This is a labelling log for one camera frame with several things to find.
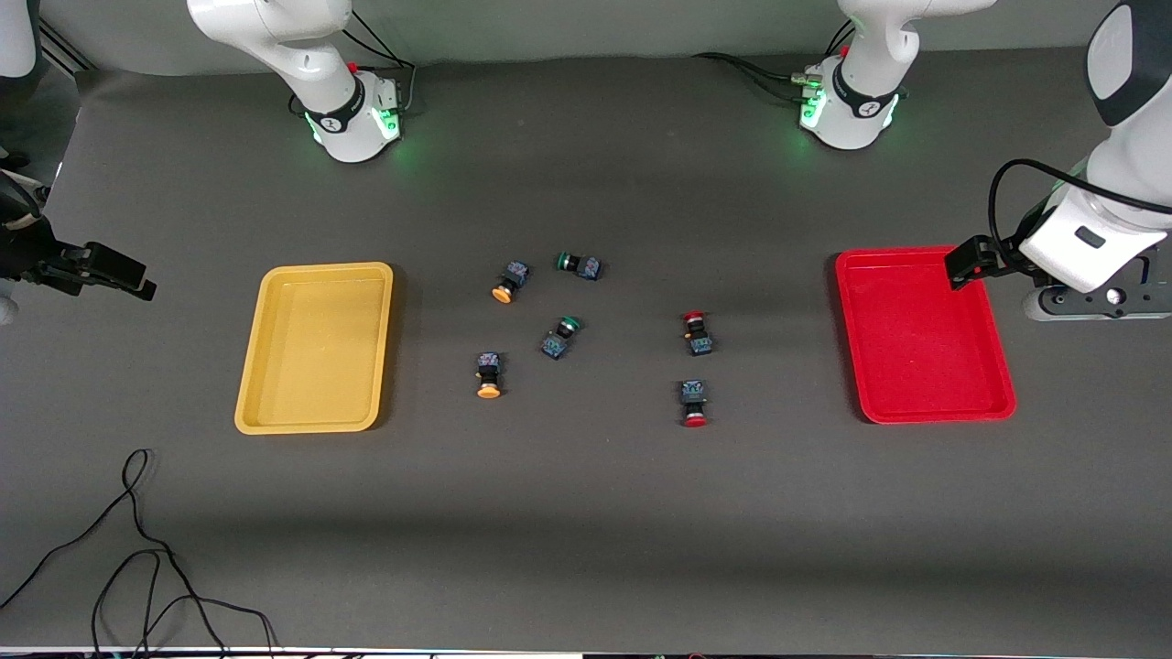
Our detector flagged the red plastic tray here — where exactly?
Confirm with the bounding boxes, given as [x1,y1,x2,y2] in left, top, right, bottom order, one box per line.
[834,245,1018,426]

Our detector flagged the office chair base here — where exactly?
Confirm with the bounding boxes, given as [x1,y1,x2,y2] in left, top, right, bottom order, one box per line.
[0,146,49,199]

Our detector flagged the yellow plastic tray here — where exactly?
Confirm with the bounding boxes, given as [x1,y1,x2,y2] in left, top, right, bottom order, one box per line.
[234,262,395,435]

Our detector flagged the left arm wrist cable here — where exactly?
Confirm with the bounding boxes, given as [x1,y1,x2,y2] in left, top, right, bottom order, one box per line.
[989,160,1172,268]

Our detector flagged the loose black table cable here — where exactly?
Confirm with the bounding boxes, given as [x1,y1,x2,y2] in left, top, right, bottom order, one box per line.
[0,448,277,659]

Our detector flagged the dark aluminium rail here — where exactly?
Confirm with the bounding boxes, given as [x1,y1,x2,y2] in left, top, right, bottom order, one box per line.
[37,18,92,74]

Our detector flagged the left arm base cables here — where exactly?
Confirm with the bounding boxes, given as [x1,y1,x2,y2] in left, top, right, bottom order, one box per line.
[693,18,857,103]

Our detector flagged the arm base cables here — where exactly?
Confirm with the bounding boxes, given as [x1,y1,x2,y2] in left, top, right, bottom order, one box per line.
[693,18,857,103]
[341,5,418,116]

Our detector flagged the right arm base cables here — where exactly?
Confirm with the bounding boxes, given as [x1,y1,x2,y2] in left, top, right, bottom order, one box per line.
[341,5,418,116]

